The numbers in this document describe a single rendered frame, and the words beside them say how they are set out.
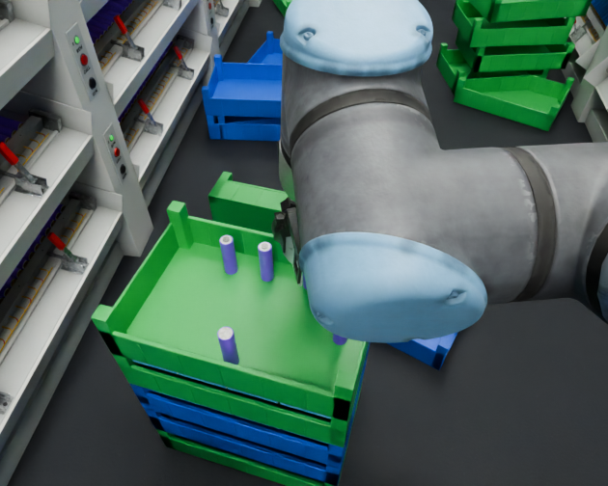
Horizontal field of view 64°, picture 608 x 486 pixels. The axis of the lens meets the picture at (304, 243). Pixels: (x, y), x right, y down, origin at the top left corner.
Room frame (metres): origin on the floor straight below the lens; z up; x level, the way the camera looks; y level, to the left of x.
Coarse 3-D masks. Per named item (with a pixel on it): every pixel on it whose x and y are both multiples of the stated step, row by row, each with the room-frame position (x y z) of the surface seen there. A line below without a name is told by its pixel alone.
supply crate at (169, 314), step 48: (192, 240) 0.48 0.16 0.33; (240, 240) 0.46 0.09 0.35; (144, 288) 0.38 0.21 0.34; (192, 288) 0.40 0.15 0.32; (240, 288) 0.40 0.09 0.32; (288, 288) 0.40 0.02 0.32; (144, 336) 0.32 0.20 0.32; (192, 336) 0.32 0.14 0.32; (240, 336) 0.32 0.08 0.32; (288, 336) 0.32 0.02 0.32; (240, 384) 0.25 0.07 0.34; (288, 384) 0.23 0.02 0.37; (336, 384) 0.22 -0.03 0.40
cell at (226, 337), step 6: (222, 330) 0.29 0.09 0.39; (228, 330) 0.29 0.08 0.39; (222, 336) 0.28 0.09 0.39; (228, 336) 0.28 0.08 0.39; (234, 336) 0.29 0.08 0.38; (222, 342) 0.28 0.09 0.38; (228, 342) 0.28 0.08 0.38; (234, 342) 0.28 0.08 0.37; (222, 348) 0.28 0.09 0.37; (228, 348) 0.28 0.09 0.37; (234, 348) 0.28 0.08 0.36; (222, 354) 0.28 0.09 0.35; (228, 354) 0.28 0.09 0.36; (234, 354) 0.28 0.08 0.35; (228, 360) 0.28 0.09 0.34; (234, 360) 0.28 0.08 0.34
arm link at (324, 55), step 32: (320, 0) 0.30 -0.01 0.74; (352, 0) 0.30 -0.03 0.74; (384, 0) 0.30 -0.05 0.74; (416, 0) 0.31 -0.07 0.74; (288, 32) 0.28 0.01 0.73; (320, 32) 0.27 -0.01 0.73; (352, 32) 0.27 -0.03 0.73; (384, 32) 0.27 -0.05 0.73; (416, 32) 0.27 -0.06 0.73; (288, 64) 0.28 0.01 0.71; (320, 64) 0.25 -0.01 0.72; (352, 64) 0.25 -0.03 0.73; (384, 64) 0.25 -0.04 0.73; (416, 64) 0.26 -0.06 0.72; (288, 96) 0.27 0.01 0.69; (320, 96) 0.25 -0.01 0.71; (416, 96) 0.25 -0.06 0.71; (288, 128) 0.26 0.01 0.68; (288, 160) 0.30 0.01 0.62
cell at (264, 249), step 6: (258, 246) 0.42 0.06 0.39; (264, 246) 0.42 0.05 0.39; (270, 246) 0.42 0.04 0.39; (264, 252) 0.41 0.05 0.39; (270, 252) 0.41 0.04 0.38; (264, 258) 0.41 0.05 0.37; (270, 258) 0.41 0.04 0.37; (264, 264) 0.41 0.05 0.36; (270, 264) 0.41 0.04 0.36; (264, 270) 0.41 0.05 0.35; (270, 270) 0.41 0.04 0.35; (264, 276) 0.41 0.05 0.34; (270, 276) 0.41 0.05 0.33
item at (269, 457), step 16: (368, 352) 0.40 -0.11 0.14; (160, 416) 0.30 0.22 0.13; (176, 432) 0.29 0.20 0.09; (192, 432) 0.28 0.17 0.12; (208, 432) 0.27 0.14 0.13; (224, 448) 0.27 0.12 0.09; (240, 448) 0.26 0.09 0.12; (256, 448) 0.25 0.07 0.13; (272, 448) 0.27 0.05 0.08; (272, 464) 0.24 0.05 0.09; (288, 464) 0.24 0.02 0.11; (304, 464) 0.23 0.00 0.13; (320, 464) 0.24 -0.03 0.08; (320, 480) 0.22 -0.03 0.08; (336, 480) 0.22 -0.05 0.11
